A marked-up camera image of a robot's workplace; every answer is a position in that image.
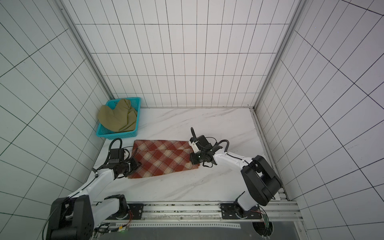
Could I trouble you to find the red plaid skirt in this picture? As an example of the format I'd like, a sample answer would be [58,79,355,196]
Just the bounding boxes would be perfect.
[128,140,200,179]

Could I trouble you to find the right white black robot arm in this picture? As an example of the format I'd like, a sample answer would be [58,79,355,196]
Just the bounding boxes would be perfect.
[189,128,283,219]

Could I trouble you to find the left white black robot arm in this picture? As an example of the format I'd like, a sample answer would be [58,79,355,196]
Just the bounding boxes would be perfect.
[42,145,141,240]

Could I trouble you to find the olive green skirt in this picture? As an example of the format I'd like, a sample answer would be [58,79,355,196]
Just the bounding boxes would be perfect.
[98,99,138,133]

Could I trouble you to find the teal plastic basket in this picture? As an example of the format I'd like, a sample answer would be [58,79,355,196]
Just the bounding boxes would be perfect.
[96,97,141,140]

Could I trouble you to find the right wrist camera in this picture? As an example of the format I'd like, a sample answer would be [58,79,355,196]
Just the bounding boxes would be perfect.
[189,135,212,153]

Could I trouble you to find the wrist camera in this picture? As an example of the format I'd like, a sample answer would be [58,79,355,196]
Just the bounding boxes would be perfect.
[108,149,125,164]
[189,135,212,153]

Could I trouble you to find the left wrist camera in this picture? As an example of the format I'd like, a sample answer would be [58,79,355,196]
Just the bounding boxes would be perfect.
[108,149,125,164]

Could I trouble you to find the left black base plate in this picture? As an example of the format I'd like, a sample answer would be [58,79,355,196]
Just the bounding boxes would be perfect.
[120,203,145,220]

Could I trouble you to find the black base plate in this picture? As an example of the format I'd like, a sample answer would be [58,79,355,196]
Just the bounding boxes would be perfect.
[120,203,145,220]
[220,203,262,220]

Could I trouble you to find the aluminium mounting rail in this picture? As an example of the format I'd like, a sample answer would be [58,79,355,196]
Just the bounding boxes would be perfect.
[108,190,304,223]

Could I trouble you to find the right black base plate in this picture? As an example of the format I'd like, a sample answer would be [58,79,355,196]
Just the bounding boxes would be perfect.
[220,203,262,220]

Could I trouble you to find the left control board with wires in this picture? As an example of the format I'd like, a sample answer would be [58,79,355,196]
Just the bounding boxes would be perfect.
[92,210,134,240]

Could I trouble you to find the control board with wires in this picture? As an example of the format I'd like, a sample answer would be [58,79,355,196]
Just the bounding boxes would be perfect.
[92,210,134,240]
[252,206,274,240]

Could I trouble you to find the right control board with wires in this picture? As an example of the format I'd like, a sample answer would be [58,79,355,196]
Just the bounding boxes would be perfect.
[252,206,274,240]

